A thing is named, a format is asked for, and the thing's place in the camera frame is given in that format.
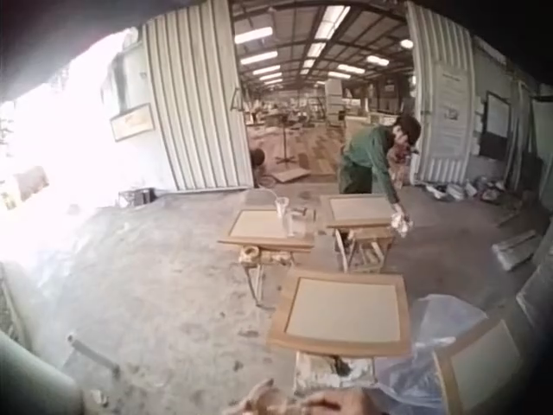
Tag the clear plastic sheet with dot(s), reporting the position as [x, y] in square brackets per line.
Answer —
[436, 320]

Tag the crumpled rag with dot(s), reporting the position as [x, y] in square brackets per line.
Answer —
[401, 224]

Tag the corrugated metal sliding door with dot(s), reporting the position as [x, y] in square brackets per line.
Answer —
[194, 95]
[436, 160]

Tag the black box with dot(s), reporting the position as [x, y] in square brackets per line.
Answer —
[140, 196]

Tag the black pedestal stand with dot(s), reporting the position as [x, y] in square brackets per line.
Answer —
[285, 147]

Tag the dark framed board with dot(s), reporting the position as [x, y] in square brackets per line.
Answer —
[494, 125]

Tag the grey metal pipe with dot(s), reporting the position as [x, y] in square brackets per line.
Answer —
[93, 352]

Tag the workshop tables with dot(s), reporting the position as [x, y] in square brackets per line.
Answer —
[294, 113]

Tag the person's right fingers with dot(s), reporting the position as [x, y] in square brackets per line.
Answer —
[317, 402]

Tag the heap of scrap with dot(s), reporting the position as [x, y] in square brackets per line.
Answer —
[468, 188]

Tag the clear plastic measuring cup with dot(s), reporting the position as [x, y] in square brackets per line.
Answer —
[282, 207]

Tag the wooden plank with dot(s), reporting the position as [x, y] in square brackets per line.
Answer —
[516, 248]

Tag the flat cardboard sheet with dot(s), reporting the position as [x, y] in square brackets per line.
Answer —
[294, 174]

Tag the white poster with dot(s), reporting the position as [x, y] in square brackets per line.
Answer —
[453, 104]

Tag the wooden stool stand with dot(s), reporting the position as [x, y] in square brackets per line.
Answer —
[367, 248]

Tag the person's left hand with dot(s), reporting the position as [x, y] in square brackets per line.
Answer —
[264, 400]

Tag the leaning grey board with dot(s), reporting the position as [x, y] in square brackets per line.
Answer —
[538, 291]

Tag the white stained stand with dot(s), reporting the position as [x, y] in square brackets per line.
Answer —
[317, 374]

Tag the paint-stained stand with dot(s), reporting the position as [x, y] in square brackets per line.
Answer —
[259, 259]

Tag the person's left fingers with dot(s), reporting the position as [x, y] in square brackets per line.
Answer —
[262, 391]

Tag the green round column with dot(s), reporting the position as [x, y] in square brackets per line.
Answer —
[34, 382]

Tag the clear glass jar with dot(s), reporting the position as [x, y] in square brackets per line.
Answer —
[290, 225]

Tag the large wooden cabinet door panel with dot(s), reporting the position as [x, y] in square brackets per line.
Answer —
[343, 313]

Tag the person's right hand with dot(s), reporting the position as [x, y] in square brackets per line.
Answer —
[341, 403]

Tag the clear plastic container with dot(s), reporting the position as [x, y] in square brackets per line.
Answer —
[307, 222]

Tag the framed wall sign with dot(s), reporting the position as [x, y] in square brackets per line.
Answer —
[131, 122]

